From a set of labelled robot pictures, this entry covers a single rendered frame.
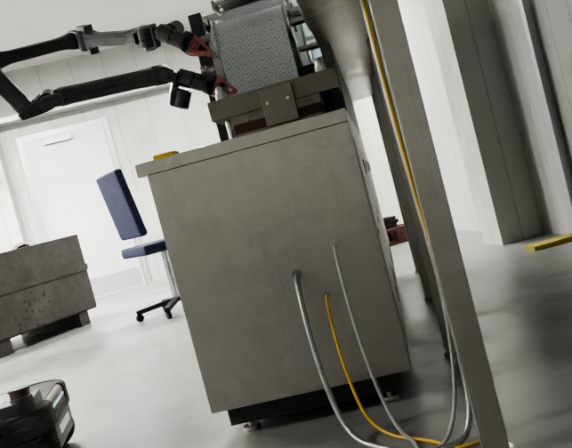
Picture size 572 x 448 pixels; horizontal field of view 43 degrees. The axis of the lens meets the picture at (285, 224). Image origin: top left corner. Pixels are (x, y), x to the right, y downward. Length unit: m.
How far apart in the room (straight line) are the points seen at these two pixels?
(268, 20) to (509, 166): 2.83
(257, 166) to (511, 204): 3.03
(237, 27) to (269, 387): 1.17
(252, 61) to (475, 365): 1.27
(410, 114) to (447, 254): 0.32
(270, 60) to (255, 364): 0.98
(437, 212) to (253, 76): 1.02
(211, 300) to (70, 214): 7.31
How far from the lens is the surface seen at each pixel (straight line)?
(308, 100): 2.25
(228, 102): 2.26
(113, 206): 5.94
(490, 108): 4.98
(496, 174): 4.95
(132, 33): 2.68
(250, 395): 2.29
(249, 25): 2.49
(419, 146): 1.64
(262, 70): 2.45
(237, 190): 2.19
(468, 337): 1.70
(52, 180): 9.53
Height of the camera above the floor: 0.71
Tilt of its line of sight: 3 degrees down
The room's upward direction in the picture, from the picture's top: 15 degrees counter-clockwise
